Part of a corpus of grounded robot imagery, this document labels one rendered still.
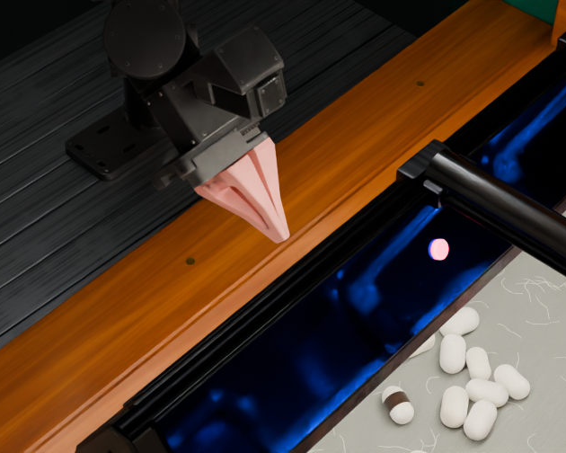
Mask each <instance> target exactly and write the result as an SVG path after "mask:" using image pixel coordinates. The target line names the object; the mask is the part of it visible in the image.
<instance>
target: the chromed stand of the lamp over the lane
mask: <svg viewBox="0 0 566 453"><path fill-rule="evenodd" d="M565 48H566V32H564V33H563V34H562V36H561V37H559V38H558V40H557V44H556V49H555V53H556V54H558V53H559V52H560V51H562V50H563V49H565ZM450 149H451V147H449V146H447V145H445V144H444V143H442V142H440V141H439V140H437V139H433V140H432V141H431V142H429V143H428V144H427V145H426V146H425V147H423V148H422V149H421V150H420V151H419V152H418V153H417V154H415V155H414V156H413V157H411V158H410V159H409V160H408V161H406V162H405V163H404V164H403V165H401V166H400V167H399V168H398V169H397V171H396V180H395V182H396V184H397V185H398V184H400V183H401V182H403V181H404V180H405V179H406V180H407V181H408V180H410V179H414V178H416V177H417V176H419V175H420V174H421V173H422V172H424V171H425V170H426V172H425V174H424V177H426V178H427V180H426V181H425V182H424V184H423V186H424V187H425V190H426V192H427V193H428V194H429V196H430V198H431V201H432V203H433V205H434V207H435V208H436V209H440V208H442V207H446V206H449V207H451V208H452V209H455V210H456V211H458V212H460V213H461V214H463V215H465V216H466V217H468V218H470V219H471V220H473V221H474V222H476V223H477V224H479V225H481V226H482V227H485V228H486V229H488V230H490V231H491V232H492V233H494V234H495V235H497V236H499V237H501V238H502V239H504V240H506V241H507V242H509V243H511V244H513V245H514V246H516V247H517V248H518V249H520V250H522V251H523V252H525V253H527V254H529V255H531V256H532V257H534V258H536V259H537V260H538V261H539V262H542V263H543V264H545V265H547V266H548V267H550V268H552V269H553V270H555V271H557V272H559V273H560V274H561V275H563V276H564V277H566V217H565V216H563V215H562V214H560V213H558V212H557V211H555V210H553V209H551V208H549V207H547V206H546V205H544V204H543V203H541V202H540V201H538V200H536V199H534V198H532V197H530V196H529V195H527V194H525V193H524V192H522V191H520V190H519V189H517V188H515V187H514V186H512V185H510V184H508V183H507V182H504V181H503V180H501V179H500V178H498V177H497V176H495V175H493V174H492V173H489V172H487V171H486V170H484V169H482V168H481V167H480V166H478V165H477V163H476V162H474V161H473V160H472V159H470V158H468V157H467V156H465V155H462V154H457V153H455V152H454V151H452V150H450Z"/></svg>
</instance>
